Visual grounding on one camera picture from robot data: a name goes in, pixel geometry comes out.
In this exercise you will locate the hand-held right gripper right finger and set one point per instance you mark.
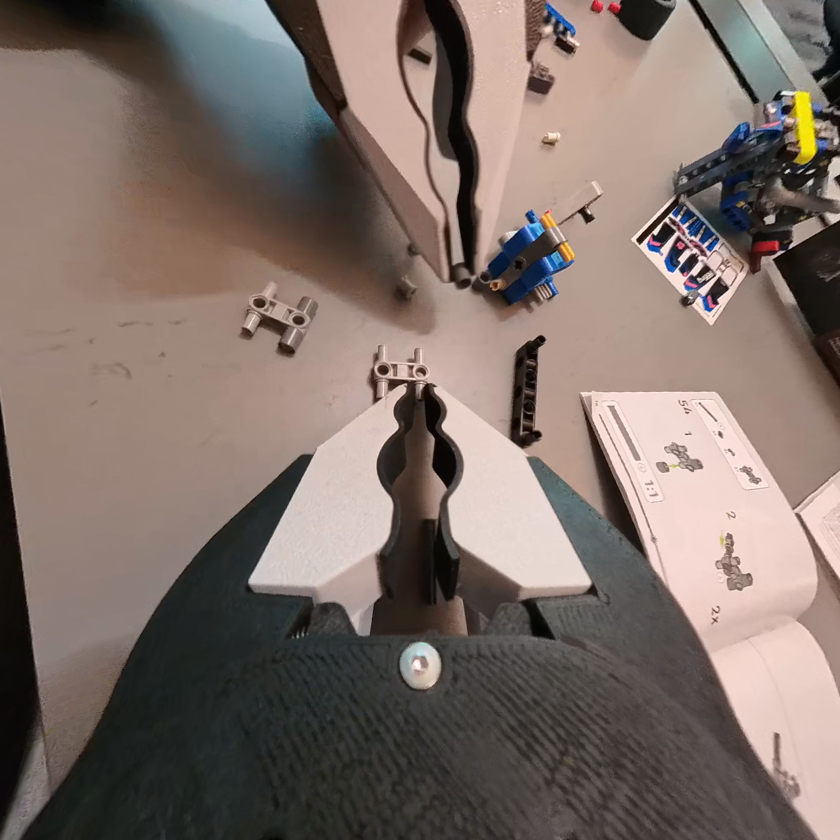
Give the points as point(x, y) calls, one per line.
point(512, 525)

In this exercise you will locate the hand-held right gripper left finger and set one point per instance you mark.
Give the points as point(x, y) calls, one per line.
point(315, 518)

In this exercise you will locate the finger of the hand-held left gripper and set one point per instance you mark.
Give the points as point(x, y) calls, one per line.
point(380, 131)
point(495, 98)

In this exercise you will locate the small grey lego pin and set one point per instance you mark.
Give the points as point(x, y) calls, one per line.
point(463, 273)
point(405, 287)

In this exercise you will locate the grey lego pin connector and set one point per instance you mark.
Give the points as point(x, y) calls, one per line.
point(400, 371)
point(281, 316)

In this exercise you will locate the black lego pin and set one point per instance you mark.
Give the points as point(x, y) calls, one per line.
point(420, 54)

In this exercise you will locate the pile of loose lego pieces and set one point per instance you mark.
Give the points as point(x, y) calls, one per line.
point(561, 23)

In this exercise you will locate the black lego beam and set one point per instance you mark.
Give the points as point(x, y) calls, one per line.
point(527, 390)

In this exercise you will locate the small blue lego assembly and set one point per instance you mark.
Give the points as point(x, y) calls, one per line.
point(528, 259)

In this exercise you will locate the black lego tyre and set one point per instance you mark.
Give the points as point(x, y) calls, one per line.
point(649, 16)

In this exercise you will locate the lego instruction booklet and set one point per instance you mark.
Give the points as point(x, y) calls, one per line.
point(715, 525)

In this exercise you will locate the lego sticker sheet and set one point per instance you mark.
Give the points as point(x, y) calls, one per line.
point(692, 262)

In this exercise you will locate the blue lego model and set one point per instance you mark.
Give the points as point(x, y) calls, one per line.
point(768, 170)

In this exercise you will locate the dark lego box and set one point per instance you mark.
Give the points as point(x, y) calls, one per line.
point(814, 289)

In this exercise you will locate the clear plastic bag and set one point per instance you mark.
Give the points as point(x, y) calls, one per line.
point(821, 525)

